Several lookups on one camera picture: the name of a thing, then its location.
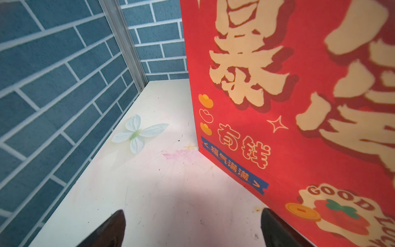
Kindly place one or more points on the white fabric butterfly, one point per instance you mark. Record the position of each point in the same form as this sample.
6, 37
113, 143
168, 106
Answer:
136, 136

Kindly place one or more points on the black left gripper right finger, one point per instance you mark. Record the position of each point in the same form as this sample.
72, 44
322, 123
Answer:
277, 233

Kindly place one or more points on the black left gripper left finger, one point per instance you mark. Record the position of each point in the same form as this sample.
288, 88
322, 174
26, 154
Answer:
108, 234

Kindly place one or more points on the red paper gift bag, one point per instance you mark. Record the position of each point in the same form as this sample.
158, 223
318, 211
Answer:
295, 100

